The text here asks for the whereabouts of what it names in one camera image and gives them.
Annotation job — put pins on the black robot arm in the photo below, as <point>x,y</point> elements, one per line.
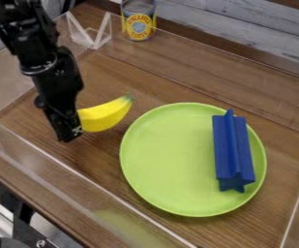
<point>30,36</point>

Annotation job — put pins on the green round plate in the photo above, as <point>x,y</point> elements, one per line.
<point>167,161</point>

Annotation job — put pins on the black metal stand base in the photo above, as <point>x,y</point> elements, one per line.
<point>27,235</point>

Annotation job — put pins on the clear acrylic tray wall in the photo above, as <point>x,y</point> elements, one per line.
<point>90,214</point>

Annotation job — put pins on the yellow toy banana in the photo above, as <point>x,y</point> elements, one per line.
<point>106,115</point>

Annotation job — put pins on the blue star-shaped block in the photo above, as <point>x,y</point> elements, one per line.
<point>234,166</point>

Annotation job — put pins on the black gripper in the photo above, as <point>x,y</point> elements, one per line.
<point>55,75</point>

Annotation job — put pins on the yellow labelled tin can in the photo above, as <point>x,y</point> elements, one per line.
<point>138,19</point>

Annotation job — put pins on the clear acrylic corner bracket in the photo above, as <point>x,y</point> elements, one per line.
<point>89,37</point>

